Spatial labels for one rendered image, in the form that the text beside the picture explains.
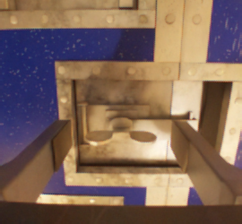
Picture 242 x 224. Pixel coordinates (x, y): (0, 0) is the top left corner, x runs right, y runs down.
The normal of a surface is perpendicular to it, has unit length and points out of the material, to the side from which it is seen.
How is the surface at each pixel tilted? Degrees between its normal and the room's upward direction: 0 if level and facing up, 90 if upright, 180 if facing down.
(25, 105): 90
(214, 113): 90
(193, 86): 90
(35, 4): 90
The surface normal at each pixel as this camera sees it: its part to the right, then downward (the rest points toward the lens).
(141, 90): -0.01, 0.25
